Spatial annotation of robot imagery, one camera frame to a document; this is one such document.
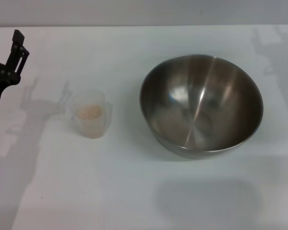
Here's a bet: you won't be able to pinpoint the white rice grains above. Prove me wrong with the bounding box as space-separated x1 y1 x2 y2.
75 103 104 137

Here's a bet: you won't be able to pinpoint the clear plastic measuring cup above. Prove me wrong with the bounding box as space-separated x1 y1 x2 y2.
69 89 114 139

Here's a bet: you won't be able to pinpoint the stainless steel mixing bowl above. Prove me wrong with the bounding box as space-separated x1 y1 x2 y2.
139 54 264 161

